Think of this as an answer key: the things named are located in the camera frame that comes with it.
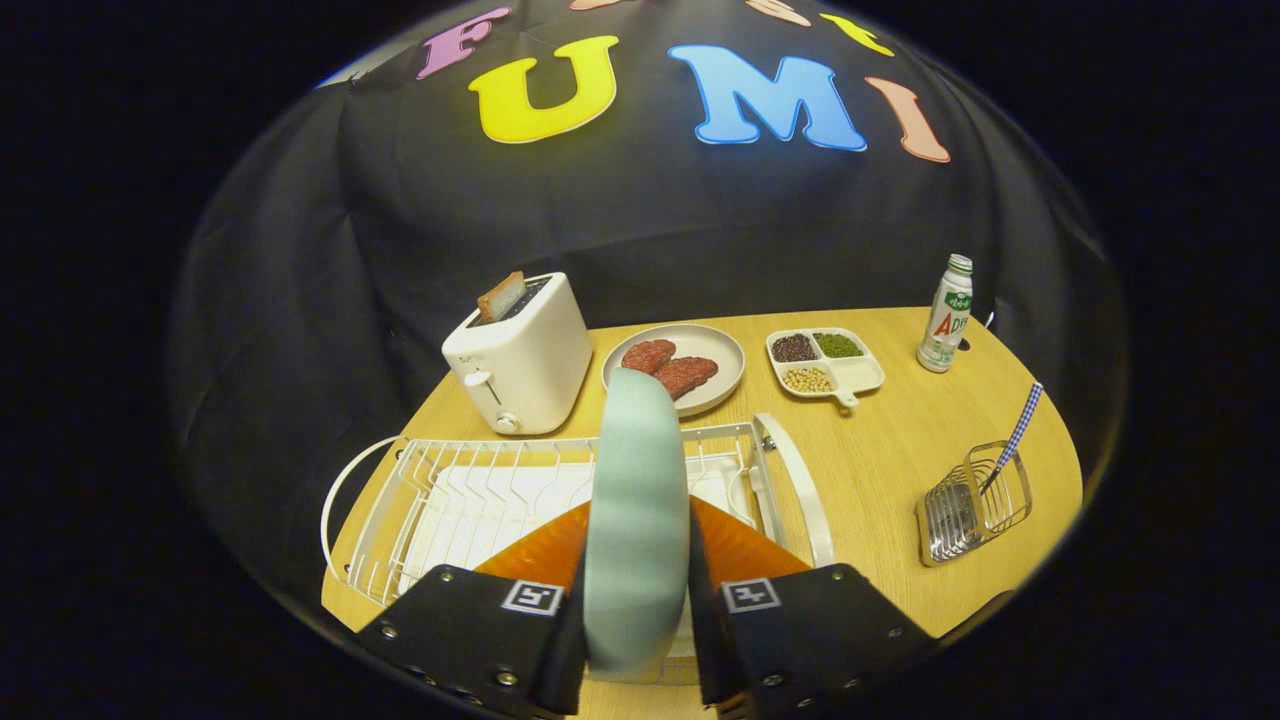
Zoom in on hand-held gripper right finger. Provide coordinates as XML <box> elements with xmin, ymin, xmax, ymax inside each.
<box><xmin>686</xmin><ymin>495</ymin><xmax>936</xmax><ymax>719</ymax></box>

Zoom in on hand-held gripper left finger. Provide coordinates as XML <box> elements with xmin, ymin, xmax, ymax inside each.
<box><xmin>355</xmin><ymin>500</ymin><xmax>593</xmax><ymax>719</ymax></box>

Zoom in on white wire dish rack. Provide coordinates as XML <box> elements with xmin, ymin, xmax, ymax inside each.
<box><xmin>320</xmin><ymin>412</ymin><xmax>836</xmax><ymax>686</ymax></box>

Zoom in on metal wire basket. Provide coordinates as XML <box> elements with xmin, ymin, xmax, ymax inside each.
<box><xmin>915</xmin><ymin>440</ymin><xmax>1034</xmax><ymax>568</ymax></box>

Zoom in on pale green plate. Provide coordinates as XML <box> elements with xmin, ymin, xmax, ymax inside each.
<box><xmin>583</xmin><ymin>367</ymin><xmax>692</xmax><ymax>681</ymax></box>

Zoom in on blue checkered handle spoon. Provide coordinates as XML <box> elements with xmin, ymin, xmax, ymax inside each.
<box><xmin>980</xmin><ymin>382</ymin><xmax>1044</xmax><ymax>496</ymax></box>

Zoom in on white divided dish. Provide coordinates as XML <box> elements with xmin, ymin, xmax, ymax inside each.
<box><xmin>766</xmin><ymin>327</ymin><xmax>886</xmax><ymax>411</ymax></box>

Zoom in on beige round plate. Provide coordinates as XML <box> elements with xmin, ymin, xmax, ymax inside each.
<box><xmin>601</xmin><ymin>323</ymin><xmax>746</xmax><ymax>419</ymax></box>

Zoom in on white drip tray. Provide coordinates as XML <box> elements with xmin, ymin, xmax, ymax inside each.
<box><xmin>400</xmin><ymin>455</ymin><xmax>751</xmax><ymax>601</ymax></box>

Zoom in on white toaster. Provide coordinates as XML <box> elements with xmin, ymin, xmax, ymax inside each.
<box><xmin>441</xmin><ymin>272</ymin><xmax>593</xmax><ymax>436</ymax></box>

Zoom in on red meat patty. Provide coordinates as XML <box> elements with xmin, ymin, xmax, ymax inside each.
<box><xmin>621</xmin><ymin>339</ymin><xmax>677</xmax><ymax>376</ymax></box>
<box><xmin>655</xmin><ymin>356</ymin><xmax>720</xmax><ymax>401</ymax></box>

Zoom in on toast slice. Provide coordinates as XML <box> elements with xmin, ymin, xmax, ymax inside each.
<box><xmin>476</xmin><ymin>271</ymin><xmax>527</xmax><ymax>323</ymax></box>

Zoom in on white green drink bottle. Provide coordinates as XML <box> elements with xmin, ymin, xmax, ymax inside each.
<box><xmin>916</xmin><ymin>253</ymin><xmax>974</xmax><ymax>374</ymax></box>

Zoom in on black backdrop cloth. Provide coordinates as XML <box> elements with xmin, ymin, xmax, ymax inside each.
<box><xmin>165</xmin><ymin>0</ymin><xmax>1126</xmax><ymax>601</ymax></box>

